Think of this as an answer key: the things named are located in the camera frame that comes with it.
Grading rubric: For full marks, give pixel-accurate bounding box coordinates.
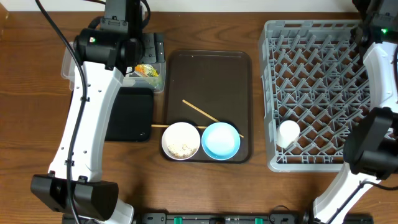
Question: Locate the clear plastic waste bin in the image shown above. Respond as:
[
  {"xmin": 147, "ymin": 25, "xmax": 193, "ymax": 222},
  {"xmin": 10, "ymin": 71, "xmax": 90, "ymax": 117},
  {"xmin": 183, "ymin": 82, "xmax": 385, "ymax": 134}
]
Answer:
[{"xmin": 61, "ymin": 42, "xmax": 166, "ymax": 95}]

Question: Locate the wooden chopstick under bowls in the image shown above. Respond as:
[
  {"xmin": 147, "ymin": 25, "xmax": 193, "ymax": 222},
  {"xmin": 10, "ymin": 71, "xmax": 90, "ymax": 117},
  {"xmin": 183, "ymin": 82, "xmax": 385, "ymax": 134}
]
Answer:
[{"xmin": 150, "ymin": 124, "xmax": 244, "ymax": 139}]

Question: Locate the white paper cup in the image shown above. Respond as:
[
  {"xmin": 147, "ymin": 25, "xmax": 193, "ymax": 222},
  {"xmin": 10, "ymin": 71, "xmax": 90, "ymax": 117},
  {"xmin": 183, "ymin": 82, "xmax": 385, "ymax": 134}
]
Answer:
[{"xmin": 276, "ymin": 120, "xmax": 300, "ymax": 148}]

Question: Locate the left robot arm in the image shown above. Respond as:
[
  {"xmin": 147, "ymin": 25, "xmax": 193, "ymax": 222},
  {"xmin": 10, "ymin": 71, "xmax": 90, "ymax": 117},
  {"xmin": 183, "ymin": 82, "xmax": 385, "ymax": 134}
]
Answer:
[{"xmin": 30, "ymin": 0, "xmax": 165, "ymax": 224}]

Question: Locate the grey plastic dishwasher rack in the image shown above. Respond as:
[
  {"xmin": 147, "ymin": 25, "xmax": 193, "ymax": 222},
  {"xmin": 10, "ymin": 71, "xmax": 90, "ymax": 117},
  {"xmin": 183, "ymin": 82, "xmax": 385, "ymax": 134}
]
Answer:
[{"xmin": 259, "ymin": 20, "xmax": 371, "ymax": 172}]

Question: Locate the light blue bowl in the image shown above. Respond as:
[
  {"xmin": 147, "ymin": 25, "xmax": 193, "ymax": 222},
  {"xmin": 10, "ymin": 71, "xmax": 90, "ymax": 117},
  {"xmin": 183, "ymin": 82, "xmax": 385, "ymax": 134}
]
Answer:
[{"xmin": 201, "ymin": 122, "xmax": 241, "ymax": 161}]

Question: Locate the dark brown serving tray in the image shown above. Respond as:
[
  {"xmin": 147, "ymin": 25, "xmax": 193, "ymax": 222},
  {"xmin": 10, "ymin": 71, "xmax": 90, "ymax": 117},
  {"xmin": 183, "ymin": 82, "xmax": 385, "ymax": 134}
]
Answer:
[{"xmin": 162, "ymin": 50, "xmax": 253, "ymax": 164}]

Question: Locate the green yellow snack wrapper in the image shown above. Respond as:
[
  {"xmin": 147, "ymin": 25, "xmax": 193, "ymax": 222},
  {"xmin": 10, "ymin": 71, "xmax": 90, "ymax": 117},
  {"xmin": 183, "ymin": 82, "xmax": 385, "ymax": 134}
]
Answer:
[{"xmin": 134, "ymin": 64, "xmax": 159, "ymax": 78}]

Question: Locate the white bowl with crumbs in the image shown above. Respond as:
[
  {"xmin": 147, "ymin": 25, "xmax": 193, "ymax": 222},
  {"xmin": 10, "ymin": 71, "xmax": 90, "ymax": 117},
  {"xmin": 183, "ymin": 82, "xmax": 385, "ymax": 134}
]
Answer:
[{"xmin": 161, "ymin": 122, "xmax": 201, "ymax": 161}]

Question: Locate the black rectangular tray bin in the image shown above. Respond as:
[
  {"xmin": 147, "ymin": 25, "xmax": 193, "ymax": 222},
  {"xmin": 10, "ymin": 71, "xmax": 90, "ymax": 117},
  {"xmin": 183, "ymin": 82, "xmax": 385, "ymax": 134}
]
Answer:
[{"xmin": 104, "ymin": 87, "xmax": 154, "ymax": 142}]

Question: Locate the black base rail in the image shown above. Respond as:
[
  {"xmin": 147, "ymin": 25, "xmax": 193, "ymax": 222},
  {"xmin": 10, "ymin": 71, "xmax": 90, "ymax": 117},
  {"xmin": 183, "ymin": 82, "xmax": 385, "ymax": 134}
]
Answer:
[{"xmin": 61, "ymin": 212, "xmax": 374, "ymax": 224}]

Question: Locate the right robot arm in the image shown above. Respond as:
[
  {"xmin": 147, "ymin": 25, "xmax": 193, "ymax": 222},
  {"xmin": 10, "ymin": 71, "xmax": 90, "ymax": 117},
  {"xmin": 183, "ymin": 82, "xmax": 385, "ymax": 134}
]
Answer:
[{"xmin": 302, "ymin": 0, "xmax": 397, "ymax": 224}]

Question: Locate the wooden chopstick on tray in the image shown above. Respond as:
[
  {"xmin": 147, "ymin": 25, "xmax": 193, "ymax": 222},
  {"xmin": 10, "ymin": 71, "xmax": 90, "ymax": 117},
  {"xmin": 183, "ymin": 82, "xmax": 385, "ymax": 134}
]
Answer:
[{"xmin": 182, "ymin": 100, "xmax": 220, "ymax": 122}]

